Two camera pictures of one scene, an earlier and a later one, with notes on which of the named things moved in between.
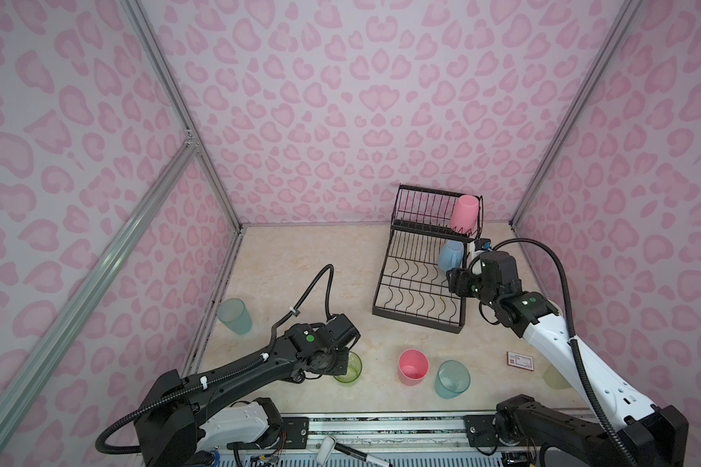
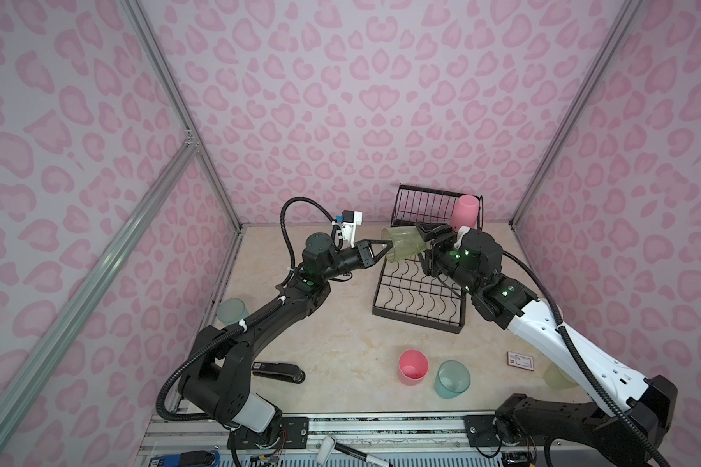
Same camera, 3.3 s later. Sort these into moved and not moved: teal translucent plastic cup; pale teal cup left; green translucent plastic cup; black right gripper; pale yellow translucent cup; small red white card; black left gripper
Moved: green translucent plastic cup; black left gripper; black right gripper
Not moved: teal translucent plastic cup; small red white card; pale yellow translucent cup; pale teal cup left
